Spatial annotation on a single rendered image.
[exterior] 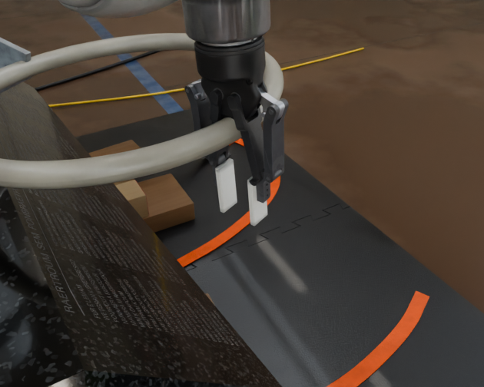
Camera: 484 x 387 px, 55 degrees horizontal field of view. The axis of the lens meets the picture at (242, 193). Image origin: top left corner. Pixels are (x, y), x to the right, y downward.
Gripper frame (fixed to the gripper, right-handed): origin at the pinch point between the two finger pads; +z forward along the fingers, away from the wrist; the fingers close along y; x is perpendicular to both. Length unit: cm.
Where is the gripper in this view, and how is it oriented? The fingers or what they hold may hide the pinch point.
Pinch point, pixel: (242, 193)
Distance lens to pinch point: 61.1
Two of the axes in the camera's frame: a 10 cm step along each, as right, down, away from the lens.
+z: 0.7, 8.2, 5.7
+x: -6.1, 4.8, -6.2
